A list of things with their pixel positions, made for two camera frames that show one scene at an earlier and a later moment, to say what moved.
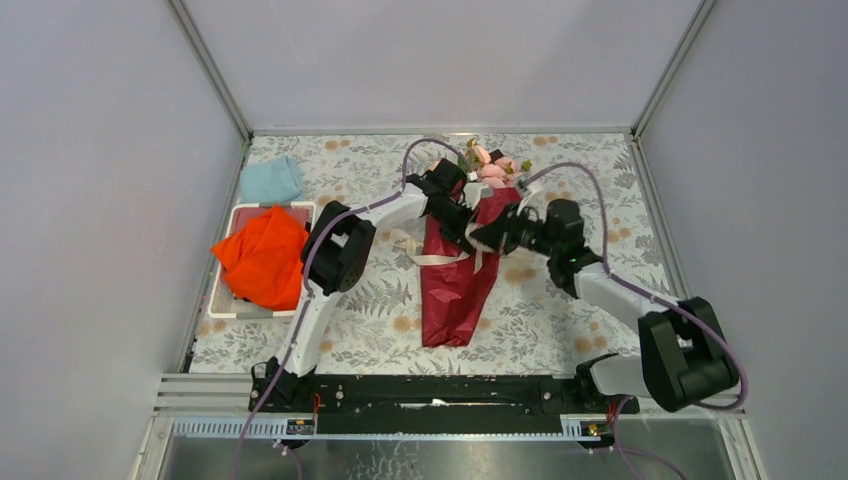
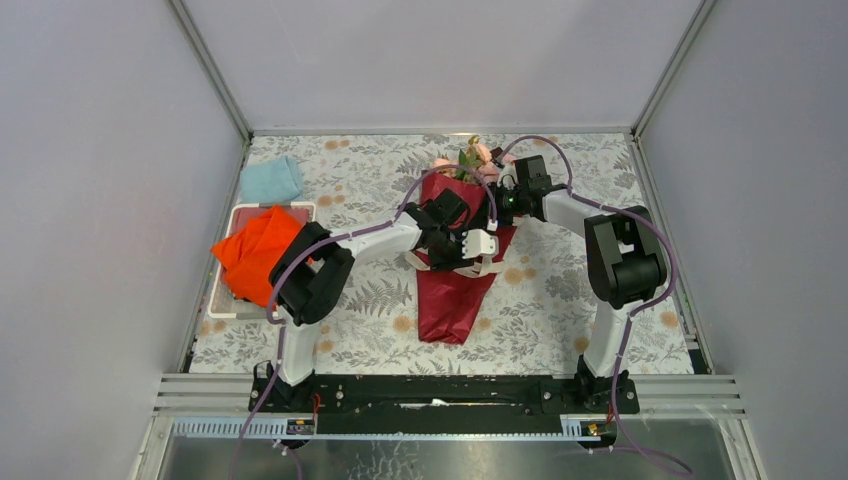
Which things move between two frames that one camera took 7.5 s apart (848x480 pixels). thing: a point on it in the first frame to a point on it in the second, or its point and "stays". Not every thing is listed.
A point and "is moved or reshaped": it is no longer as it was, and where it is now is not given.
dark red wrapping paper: [452, 290] stays
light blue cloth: [272, 182] stays
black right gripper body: [518, 230] to [509, 203]
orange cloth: [262, 262] stays
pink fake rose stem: [476, 156] stays
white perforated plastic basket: [223, 304] stays
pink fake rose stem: [510, 165] is moved or reshaped
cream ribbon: [406, 237] is moved or reshaped
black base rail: [437, 404] stays
